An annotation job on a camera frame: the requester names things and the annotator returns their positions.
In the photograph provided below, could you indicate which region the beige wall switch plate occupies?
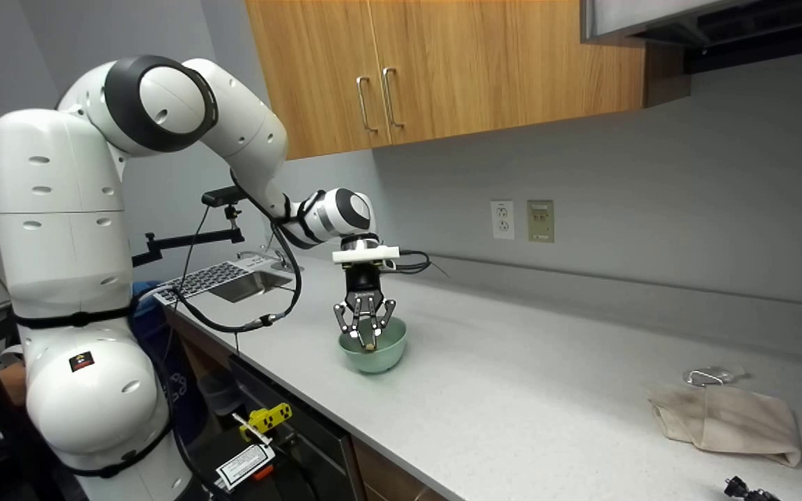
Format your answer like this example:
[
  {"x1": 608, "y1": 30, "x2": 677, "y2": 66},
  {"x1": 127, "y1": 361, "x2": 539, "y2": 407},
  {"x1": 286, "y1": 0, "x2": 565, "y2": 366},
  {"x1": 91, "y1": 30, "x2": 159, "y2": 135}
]
[{"x1": 526, "y1": 201, "x2": 553, "y2": 241}]

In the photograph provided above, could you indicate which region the white cable bundle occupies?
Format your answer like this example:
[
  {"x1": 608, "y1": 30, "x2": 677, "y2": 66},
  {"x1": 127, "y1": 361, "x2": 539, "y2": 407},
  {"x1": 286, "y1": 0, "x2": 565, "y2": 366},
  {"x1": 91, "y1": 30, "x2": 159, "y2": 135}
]
[{"x1": 683, "y1": 364, "x2": 751, "y2": 389}]

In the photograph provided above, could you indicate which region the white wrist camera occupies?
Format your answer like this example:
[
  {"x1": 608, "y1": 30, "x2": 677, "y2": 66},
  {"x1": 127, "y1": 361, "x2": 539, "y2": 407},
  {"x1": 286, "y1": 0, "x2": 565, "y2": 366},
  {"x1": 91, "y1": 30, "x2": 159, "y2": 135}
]
[{"x1": 332, "y1": 240, "x2": 400, "y2": 263}]

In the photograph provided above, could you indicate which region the beige folded cloth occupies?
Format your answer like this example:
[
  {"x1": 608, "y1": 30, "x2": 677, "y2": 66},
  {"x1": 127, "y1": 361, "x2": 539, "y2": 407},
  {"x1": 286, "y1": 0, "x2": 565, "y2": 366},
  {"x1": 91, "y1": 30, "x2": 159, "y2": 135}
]
[{"x1": 651, "y1": 386, "x2": 802, "y2": 467}]

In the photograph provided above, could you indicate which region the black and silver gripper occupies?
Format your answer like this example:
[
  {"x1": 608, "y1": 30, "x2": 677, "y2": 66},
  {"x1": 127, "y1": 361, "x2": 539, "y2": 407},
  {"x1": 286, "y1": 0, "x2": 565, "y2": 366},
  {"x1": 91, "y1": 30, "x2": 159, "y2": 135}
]
[{"x1": 332, "y1": 234, "x2": 399, "y2": 351}]

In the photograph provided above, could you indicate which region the black small clip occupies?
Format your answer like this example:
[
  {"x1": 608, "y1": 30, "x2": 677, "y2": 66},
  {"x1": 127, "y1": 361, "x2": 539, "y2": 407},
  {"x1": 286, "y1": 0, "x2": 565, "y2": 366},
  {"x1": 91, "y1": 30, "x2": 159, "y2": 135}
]
[{"x1": 725, "y1": 475, "x2": 780, "y2": 501}]

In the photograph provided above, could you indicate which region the mint green bowl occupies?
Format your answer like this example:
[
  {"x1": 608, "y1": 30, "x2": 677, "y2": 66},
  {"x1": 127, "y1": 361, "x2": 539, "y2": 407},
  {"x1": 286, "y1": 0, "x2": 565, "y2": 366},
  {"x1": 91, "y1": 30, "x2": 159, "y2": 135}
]
[{"x1": 340, "y1": 320, "x2": 407, "y2": 375}]

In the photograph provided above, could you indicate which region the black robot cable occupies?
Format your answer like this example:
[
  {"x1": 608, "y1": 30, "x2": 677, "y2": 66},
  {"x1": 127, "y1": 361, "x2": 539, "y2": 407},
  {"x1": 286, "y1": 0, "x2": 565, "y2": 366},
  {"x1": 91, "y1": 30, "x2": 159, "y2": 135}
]
[{"x1": 168, "y1": 184, "x2": 434, "y2": 337}]

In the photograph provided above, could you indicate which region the wooden upper cabinet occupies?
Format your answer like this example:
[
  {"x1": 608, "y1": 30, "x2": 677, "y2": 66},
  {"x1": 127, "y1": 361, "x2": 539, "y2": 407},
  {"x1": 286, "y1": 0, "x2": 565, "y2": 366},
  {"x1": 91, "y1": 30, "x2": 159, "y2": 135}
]
[{"x1": 246, "y1": 0, "x2": 691, "y2": 158}]

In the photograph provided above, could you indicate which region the blue recycling bin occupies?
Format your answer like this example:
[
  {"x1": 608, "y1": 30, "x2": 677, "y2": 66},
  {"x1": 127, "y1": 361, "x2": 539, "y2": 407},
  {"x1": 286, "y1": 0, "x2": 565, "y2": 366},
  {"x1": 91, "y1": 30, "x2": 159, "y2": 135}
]
[{"x1": 132, "y1": 280, "x2": 208, "y2": 450}]

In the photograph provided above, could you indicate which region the yellow clamp tool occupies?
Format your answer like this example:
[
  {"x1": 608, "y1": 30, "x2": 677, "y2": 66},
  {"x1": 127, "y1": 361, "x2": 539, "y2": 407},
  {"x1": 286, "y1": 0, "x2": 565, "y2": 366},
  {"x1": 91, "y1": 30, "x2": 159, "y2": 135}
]
[{"x1": 235, "y1": 401, "x2": 292, "y2": 442}]

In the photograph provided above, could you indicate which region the range hood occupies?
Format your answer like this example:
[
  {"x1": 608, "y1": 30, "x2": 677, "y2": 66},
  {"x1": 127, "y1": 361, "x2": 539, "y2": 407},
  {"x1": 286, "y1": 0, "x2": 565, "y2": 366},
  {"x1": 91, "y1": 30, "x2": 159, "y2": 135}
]
[{"x1": 581, "y1": 0, "x2": 802, "y2": 73}]

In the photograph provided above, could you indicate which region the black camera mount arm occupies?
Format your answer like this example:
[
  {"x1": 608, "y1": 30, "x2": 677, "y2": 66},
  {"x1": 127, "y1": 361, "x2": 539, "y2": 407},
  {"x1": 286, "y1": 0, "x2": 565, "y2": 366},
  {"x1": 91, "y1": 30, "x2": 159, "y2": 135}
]
[{"x1": 132, "y1": 187, "x2": 242, "y2": 266}]

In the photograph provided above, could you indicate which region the metal sink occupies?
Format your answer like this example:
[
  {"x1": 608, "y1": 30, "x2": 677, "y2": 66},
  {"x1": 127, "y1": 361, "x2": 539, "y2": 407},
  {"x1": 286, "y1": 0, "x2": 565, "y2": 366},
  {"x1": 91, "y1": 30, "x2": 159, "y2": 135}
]
[{"x1": 157, "y1": 254, "x2": 292, "y2": 302}]

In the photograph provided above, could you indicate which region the white wall outlet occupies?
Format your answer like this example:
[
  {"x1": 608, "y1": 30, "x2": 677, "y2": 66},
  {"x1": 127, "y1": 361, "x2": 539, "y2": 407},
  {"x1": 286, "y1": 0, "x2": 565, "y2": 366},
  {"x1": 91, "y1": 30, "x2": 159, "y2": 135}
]
[{"x1": 491, "y1": 201, "x2": 514, "y2": 240}]

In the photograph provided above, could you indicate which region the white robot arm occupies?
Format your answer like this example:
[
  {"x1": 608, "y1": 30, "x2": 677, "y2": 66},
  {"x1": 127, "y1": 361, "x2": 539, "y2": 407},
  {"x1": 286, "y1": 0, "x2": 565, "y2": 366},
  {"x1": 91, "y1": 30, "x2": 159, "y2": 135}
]
[{"x1": 0, "y1": 55, "x2": 399, "y2": 501}]

